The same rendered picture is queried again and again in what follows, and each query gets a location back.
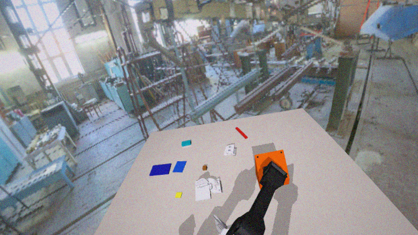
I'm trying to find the small teal block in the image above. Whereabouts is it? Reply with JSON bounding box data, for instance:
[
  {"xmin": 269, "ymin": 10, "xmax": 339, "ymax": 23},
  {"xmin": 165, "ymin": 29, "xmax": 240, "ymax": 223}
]
[{"xmin": 182, "ymin": 140, "xmax": 191, "ymax": 146}]

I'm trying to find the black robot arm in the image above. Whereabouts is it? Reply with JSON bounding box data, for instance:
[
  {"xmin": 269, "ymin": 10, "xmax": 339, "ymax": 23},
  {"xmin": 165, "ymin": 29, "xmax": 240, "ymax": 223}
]
[{"xmin": 226, "ymin": 161, "xmax": 287, "ymax": 235}]

